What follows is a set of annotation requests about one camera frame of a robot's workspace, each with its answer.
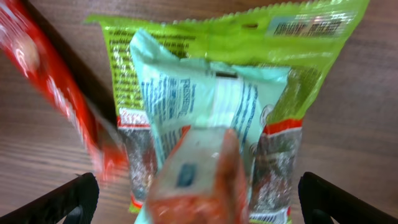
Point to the red Nescafe coffee stick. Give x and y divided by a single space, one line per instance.
31 51

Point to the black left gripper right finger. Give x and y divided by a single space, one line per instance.
323 202

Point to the small orange box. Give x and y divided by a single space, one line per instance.
202 181

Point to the green snack bag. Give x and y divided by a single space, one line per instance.
307 37

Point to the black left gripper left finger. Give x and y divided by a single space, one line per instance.
74 202

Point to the light blue snack packet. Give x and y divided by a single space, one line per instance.
181 93

